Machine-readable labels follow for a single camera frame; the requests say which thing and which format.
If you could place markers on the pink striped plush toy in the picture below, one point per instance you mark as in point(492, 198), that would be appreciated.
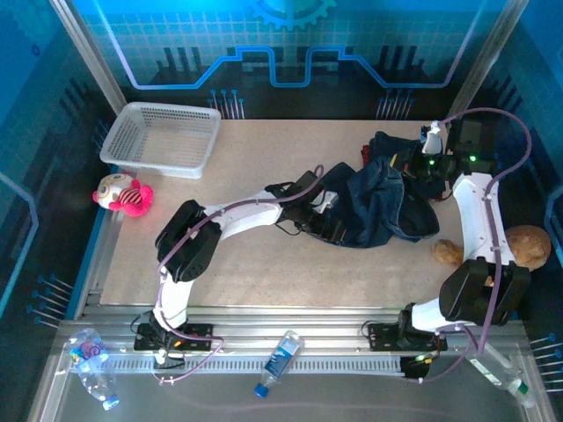
point(127, 195)

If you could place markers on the brown plush bear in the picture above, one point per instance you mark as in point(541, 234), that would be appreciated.
point(530, 246)

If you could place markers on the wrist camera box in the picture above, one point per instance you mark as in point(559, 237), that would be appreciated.
point(433, 138)
point(326, 201)

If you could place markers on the clear bottle green cap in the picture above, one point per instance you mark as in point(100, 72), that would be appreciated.
point(501, 369)

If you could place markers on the black electronics box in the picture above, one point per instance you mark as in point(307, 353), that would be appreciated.
point(415, 367)

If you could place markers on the plastic bottle blue label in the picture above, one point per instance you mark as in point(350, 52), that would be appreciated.
point(279, 360)

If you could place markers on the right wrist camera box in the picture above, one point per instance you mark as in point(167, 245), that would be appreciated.
point(433, 138)

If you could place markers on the aluminium frame rail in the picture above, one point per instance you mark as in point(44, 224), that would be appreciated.
point(290, 318)

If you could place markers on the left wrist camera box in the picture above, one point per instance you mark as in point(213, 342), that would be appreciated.
point(326, 201)

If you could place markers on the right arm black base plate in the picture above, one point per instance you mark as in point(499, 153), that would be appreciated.
point(382, 336)

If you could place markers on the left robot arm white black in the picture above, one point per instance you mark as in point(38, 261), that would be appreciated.
point(189, 246)

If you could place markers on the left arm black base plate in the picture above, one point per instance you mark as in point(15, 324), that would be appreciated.
point(198, 338)

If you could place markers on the white plastic mesh basket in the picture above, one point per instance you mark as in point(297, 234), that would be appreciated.
point(154, 136)

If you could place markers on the red polka dot skirt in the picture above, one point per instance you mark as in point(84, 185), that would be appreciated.
point(365, 153)

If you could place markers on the plastic bottle colourful label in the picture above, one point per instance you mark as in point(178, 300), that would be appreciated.
point(90, 358)

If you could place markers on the aluminium frame post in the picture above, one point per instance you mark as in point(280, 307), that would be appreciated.
point(92, 57)
point(484, 66)

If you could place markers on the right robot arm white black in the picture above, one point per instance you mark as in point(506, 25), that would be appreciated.
point(479, 220)

